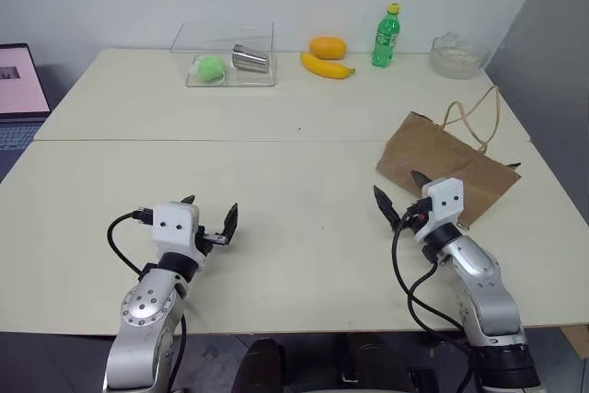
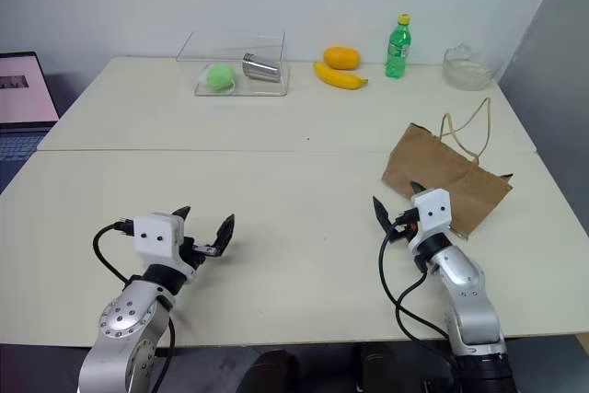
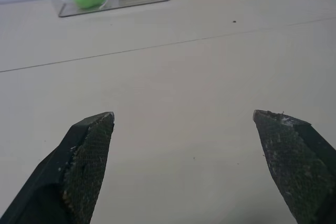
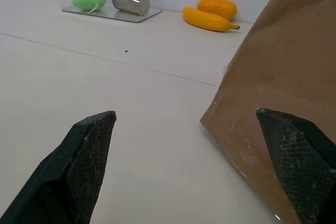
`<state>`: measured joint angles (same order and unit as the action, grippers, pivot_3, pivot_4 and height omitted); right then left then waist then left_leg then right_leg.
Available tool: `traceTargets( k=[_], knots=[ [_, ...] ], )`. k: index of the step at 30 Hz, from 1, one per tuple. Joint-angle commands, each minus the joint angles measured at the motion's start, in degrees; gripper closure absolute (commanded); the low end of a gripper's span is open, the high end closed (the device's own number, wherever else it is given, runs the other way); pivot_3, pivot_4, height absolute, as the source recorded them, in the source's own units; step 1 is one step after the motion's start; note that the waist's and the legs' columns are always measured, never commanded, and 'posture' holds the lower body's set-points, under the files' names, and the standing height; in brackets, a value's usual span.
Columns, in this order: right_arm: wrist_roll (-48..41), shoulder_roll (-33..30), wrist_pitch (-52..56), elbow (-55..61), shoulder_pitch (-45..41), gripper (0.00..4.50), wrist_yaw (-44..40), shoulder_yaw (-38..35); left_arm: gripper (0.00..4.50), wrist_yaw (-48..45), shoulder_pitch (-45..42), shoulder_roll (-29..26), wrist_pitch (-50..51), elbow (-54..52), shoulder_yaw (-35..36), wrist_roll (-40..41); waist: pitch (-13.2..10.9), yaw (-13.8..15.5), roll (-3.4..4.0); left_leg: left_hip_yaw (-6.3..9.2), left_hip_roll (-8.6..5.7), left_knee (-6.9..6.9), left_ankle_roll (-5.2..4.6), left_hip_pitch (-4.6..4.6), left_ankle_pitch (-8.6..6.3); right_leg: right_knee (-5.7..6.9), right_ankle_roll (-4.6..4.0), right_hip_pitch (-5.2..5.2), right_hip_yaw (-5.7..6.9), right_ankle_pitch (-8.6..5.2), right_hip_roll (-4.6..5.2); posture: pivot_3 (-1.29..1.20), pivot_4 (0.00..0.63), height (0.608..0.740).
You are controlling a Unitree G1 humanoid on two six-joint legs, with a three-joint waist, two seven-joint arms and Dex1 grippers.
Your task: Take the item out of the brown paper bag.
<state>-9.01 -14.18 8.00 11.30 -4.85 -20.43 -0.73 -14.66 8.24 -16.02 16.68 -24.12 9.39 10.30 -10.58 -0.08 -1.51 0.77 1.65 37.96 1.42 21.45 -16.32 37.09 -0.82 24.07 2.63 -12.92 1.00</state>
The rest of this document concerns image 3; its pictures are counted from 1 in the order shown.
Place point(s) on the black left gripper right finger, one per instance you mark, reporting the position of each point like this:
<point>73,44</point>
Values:
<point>296,166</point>

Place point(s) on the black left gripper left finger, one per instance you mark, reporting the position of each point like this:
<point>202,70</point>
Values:
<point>78,169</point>

